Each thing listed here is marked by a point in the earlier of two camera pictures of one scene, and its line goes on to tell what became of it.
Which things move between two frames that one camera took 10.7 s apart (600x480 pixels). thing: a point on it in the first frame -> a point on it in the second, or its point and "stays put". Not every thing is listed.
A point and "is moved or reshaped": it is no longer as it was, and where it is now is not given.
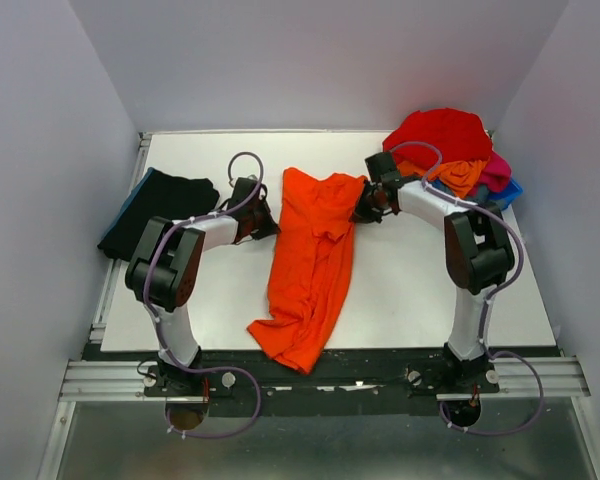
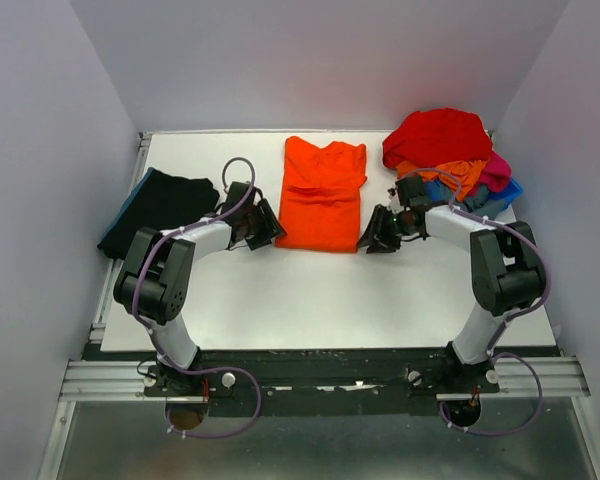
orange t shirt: (313, 276) is moved or reshaped
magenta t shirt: (496, 173) stays put
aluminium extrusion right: (563, 376) stays put
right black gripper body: (369, 207) -> (387, 227)
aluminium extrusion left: (106, 381) stays put
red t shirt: (459, 134) stays put
